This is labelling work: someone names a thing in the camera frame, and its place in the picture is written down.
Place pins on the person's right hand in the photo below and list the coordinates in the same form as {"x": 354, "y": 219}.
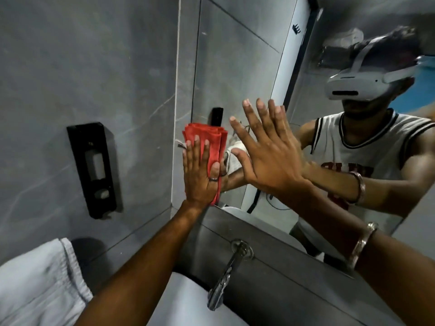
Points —
{"x": 275, "y": 162}

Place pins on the person's left hand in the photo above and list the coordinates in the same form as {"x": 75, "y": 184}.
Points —
{"x": 198, "y": 179}

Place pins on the person's right middle finger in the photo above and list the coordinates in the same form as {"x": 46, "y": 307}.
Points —
{"x": 252, "y": 119}

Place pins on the person's left thumb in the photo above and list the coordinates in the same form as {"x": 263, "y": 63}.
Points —
{"x": 214, "y": 171}

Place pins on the person's right little finger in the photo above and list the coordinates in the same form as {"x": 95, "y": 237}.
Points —
{"x": 280, "y": 122}

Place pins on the person's right thumb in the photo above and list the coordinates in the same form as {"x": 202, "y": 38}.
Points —
{"x": 243, "y": 163}

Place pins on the red cleaning cloth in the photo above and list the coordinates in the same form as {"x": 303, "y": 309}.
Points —
{"x": 214, "y": 139}

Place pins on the person's right forearm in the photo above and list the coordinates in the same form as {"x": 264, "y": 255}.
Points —
{"x": 326, "y": 220}

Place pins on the person's left forearm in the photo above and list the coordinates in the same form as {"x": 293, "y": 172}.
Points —
{"x": 146, "y": 268}

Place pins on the chrome faucet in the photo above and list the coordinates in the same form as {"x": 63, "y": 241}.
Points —
{"x": 226, "y": 271}

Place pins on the white sink basin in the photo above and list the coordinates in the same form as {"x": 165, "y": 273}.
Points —
{"x": 183, "y": 302}

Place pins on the white fabric towel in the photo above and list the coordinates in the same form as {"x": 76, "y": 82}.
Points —
{"x": 37, "y": 285}

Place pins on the wall mirror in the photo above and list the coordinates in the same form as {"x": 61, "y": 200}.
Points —
{"x": 238, "y": 64}

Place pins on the black wall soap dispenser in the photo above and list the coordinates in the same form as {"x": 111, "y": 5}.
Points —
{"x": 91, "y": 166}

